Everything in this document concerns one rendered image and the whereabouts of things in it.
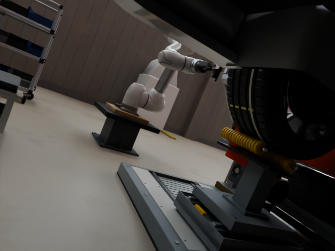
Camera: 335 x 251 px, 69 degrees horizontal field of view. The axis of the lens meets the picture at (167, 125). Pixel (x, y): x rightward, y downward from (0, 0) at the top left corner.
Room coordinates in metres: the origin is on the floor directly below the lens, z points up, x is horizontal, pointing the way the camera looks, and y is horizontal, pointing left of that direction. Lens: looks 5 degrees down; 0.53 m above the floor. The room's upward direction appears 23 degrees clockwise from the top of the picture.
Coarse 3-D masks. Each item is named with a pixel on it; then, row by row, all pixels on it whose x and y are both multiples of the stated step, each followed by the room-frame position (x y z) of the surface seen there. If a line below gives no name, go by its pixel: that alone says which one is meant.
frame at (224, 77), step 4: (228, 68) 1.15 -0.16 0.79; (224, 72) 1.15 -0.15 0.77; (224, 76) 1.14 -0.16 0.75; (224, 80) 1.14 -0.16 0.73; (224, 84) 1.15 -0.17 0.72; (224, 88) 1.17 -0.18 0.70; (224, 92) 1.18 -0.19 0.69; (228, 108) 1.21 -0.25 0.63; (288, 108) 1.39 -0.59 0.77; (288, 112) 1.37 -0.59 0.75; (288, 116) 1.33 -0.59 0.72; (292, 116) 1.33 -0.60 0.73; (232, 120) 1.22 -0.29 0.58; (288, 120) 1.32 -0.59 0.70
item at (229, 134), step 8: (224, 128) 1.20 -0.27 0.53; (224, 136) 1.19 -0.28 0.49; (232, 136) 1.13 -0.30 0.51; (240, 136) 1.09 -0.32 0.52; (248, 136) 1.07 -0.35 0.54; (240, 144) 1.09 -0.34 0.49; (248, 144) 1.04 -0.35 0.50; (256, 144) 1.00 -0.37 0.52; (264, 144) 1.01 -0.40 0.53; (256, 152) 1.00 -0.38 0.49
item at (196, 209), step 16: (176, 208) 1.12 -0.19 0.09; (192, 208) 1.02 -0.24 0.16; (192, 224) 0.99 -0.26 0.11; (208, 224) 0.92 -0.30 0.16; (208, 240) 0.89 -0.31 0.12; (224, 240) 0.84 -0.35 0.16; (240, 240) 0.88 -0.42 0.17; (256, 240) 0.99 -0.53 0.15; (272, 240) 1.04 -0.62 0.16; (288, 240) 1.09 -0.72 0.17
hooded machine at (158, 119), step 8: (152, 64) 4.33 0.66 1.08; (160, 64) 4.14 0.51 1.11; (144, 72) 4.45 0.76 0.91; (152, 72) 4.11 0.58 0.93; (160, 72) 4.16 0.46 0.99; (176, 72) 4.30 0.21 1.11; (144, 80) 4.17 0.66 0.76; (152, 80) 4.08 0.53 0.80; (176, 80) 4.32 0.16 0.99; (152, 88) 4.11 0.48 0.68; (168, 88) 4.24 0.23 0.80; (176, 88) 4.31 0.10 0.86; (168, 96) 4.27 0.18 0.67; (168, 104) 4.30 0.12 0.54; (144, 112) 4.12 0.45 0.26; (152, 112) 4.19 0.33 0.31; (160, 112) 4.25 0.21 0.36; (168, 112) 4.33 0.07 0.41; (152, 120) 4.21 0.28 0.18; (160, 120) 4.28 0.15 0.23; (160, 128) 4.31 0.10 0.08
